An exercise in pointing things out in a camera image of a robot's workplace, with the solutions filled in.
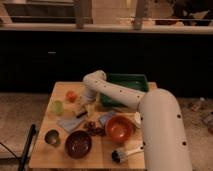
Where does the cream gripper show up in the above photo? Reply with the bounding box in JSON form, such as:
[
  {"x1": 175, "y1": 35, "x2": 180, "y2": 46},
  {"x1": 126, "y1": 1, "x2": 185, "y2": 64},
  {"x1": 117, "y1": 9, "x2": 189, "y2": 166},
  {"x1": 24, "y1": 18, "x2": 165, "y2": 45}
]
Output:
[{"x1": 80, "y1": 88, "x2": 97, "y2": 113}]

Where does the whiteboard eraser with black stripe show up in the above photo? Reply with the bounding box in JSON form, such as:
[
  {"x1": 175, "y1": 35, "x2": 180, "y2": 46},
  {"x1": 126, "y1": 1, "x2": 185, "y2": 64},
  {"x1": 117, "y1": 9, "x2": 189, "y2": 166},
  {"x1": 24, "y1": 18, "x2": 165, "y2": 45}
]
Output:
[{"x1": 76, "y1": 111, "x2": 88, "y2": 119}]

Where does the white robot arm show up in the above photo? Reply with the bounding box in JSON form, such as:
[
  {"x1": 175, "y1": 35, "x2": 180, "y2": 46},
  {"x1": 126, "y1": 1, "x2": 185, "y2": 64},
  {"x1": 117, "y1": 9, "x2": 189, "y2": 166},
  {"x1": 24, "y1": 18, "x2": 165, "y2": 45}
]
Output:
[{"x1": 82, "y1": 70, "x2": 193, "y2": 171}]

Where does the orange bowl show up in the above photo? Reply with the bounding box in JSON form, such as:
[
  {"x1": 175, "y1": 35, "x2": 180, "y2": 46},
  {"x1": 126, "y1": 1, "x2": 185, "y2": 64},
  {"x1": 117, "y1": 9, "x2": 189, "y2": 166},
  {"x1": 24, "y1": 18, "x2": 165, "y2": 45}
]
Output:
[{"x1": 105, "y1": 116, "x2": 134, "y2": 143}]

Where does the purple bowl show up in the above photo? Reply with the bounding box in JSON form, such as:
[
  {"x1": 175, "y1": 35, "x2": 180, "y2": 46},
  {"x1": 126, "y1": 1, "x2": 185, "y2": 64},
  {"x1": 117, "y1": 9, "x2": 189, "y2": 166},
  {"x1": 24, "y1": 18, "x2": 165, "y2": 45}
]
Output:
[{"x1": 65, "y1": 130, "x2": 92, "y2": 159}]

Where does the orange fruit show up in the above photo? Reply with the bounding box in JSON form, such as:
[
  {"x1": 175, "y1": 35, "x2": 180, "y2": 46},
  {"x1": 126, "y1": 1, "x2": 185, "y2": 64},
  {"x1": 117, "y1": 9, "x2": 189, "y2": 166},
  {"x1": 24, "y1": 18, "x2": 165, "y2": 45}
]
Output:
[{"x1": 66, "y1": 91, "x2": 77, "y2": 103}]

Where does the blue sponge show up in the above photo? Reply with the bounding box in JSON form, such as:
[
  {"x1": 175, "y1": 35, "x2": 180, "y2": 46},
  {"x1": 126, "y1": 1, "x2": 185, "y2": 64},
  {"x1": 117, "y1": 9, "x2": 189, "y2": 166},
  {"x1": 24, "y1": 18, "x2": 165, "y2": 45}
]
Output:
[{"x1": 99, "y1": 111, "x2": 116, "y2": 126}]

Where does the bunch of brown grapes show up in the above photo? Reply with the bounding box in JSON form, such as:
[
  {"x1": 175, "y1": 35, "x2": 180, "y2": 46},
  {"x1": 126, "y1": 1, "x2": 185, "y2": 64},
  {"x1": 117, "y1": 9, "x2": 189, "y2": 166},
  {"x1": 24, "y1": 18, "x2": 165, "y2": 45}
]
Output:
[{"x1": 83, "y1": 121, "x2": 105, "y2": 137}]

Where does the green plastic cup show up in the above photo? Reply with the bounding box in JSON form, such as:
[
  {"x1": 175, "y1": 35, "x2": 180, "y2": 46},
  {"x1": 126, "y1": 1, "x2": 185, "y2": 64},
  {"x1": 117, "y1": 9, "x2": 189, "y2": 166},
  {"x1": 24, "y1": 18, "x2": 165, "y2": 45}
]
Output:
[{"x1": 51, "y1": 100, "x2": 64, "y2": 115}]

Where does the grey blue cloth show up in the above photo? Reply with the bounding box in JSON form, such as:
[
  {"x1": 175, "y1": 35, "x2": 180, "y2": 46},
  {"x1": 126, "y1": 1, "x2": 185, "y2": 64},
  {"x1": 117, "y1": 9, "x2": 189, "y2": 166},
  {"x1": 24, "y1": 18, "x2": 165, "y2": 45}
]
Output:
[{"x1": 57, "y1": 116, "x2": 85, "y2": 133}]

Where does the green plastic tray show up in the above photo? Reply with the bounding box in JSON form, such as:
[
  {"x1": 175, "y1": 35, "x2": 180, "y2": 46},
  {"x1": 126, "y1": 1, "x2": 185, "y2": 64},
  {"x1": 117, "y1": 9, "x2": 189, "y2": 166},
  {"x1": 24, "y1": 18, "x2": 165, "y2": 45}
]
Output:
[{"x1": 100, "y1": 73, "x2": 149, "y2": 107}]

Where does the white paper cup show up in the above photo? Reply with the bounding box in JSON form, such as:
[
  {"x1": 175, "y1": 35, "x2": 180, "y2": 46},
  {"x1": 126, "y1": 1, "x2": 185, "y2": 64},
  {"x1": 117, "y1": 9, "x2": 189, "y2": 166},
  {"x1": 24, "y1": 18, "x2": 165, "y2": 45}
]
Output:
[{"x1": 134, "y1": 112, "x2": 141, "y2": 128}]

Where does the small metal cup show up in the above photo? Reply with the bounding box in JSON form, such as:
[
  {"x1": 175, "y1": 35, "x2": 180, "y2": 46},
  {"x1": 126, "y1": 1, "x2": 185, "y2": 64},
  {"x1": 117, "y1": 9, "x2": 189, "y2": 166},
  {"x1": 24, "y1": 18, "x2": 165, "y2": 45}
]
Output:
[{"x1": 44, "y1": 130, "x2": 60, "y2": 145}]

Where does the black chair frame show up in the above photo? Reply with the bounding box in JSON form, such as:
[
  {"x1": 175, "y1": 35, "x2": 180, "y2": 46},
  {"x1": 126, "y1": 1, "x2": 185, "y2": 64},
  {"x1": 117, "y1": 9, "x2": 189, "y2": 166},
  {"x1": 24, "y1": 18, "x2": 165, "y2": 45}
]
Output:
[{"x1": 0, "y1": 124, "x2": 36, "y2": 171}]

